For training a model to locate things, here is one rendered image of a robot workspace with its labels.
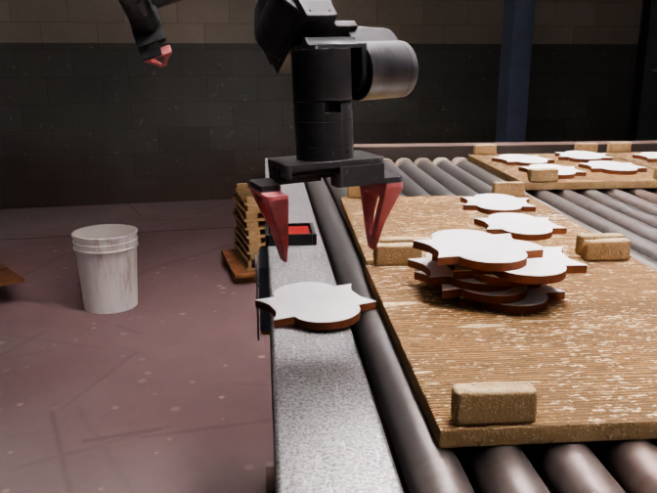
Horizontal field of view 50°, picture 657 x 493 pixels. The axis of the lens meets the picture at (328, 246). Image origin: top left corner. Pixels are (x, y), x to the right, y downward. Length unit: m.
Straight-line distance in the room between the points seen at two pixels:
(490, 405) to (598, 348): 0.19
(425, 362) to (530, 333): 0.13
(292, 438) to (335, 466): 0.05
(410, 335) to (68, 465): 1.78
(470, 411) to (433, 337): 0.16
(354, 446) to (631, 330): 0.32
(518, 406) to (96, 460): 1.92
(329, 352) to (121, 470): 1.65
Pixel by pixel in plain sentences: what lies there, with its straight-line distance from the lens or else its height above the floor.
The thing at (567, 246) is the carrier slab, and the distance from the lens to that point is 1.02.
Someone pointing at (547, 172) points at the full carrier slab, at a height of 0.96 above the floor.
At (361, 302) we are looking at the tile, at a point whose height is 0.93.
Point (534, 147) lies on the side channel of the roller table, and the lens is 2.01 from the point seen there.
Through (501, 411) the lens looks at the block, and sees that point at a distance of 0.53.
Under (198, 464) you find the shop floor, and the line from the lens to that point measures 2.26.
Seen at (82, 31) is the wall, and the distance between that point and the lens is 5.90.
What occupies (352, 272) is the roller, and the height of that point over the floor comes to 0.92.
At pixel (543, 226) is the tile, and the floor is 0.95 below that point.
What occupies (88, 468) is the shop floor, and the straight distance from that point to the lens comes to 2.32.
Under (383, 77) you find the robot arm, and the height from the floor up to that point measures 1.17.
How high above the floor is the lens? 1.19
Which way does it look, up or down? 15 degrees down
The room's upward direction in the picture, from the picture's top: straight up
